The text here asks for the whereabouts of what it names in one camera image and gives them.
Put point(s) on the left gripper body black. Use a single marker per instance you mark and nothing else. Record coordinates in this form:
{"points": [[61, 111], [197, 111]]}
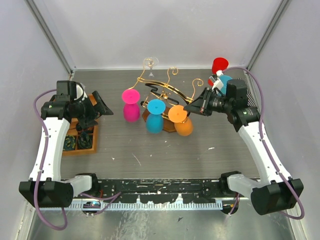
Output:
{"points": [[85, 112]]}

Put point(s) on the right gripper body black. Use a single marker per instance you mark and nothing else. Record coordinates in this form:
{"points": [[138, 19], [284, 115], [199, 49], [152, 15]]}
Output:
{"points": [[219, 103]]}

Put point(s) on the light blue wine glass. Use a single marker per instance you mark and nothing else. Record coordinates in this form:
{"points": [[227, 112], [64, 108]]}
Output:
{"points": [[224, 79]]}

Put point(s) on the orange wine glass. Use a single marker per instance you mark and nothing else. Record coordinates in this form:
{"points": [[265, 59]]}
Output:
{"points": [[182, 123]]}

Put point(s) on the red wine glass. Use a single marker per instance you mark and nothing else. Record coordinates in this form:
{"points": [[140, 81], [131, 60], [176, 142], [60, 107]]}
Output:
{"points": [[219, 64]]}

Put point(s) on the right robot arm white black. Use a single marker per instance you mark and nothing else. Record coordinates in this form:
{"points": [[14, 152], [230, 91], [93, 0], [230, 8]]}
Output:
{"points": [[276, 191]]}

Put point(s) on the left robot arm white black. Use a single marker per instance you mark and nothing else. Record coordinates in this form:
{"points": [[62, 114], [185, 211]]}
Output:
{"points": [[44, 166]]}

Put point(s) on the pink wine glass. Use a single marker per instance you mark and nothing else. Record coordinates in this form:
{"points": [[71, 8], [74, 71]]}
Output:
{"points": [[131, 110]]}

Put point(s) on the blue wine glass front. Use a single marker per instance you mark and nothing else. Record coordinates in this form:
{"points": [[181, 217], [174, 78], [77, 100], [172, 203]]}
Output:
{"points": [[155, 121]]}

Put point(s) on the clear wine glass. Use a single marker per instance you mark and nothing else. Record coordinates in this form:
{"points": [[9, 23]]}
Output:
{"points": [[150, 63]]}

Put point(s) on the wooden compartment tray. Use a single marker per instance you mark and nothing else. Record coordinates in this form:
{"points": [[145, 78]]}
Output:
{"points": [[58, 128]]}

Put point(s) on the rolled dark floral tie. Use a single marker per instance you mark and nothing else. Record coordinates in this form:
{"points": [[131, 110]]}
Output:
{"points": [[85, 141]]}

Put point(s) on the striped black white cloth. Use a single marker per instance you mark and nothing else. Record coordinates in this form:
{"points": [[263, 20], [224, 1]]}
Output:
{"points": [[251, 101]]}

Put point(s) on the rolled green patterned tie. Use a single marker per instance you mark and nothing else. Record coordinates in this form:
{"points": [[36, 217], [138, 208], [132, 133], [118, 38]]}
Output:
{"points": [[70, 143]]}

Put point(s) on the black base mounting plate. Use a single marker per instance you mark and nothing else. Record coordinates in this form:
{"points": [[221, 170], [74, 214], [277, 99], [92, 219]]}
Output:
{"points": [[160, 191]]}

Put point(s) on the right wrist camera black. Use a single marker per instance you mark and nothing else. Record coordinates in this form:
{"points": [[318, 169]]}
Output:
{"points": [[236, 89]]}

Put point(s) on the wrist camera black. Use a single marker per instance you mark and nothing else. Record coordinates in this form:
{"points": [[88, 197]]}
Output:
{"points": [[65, 88], [236, 89]]}

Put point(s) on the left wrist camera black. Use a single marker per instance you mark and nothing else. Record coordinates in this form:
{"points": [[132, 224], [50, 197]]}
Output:
{"points": [[65, 88]]}

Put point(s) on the gold wire wine glass rack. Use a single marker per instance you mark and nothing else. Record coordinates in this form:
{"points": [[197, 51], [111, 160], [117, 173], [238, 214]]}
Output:
{"points": [[162, 91]]}

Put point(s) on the aluminium front rail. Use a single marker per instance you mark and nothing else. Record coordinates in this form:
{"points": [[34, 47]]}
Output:
{"points": [[51, 193]]}

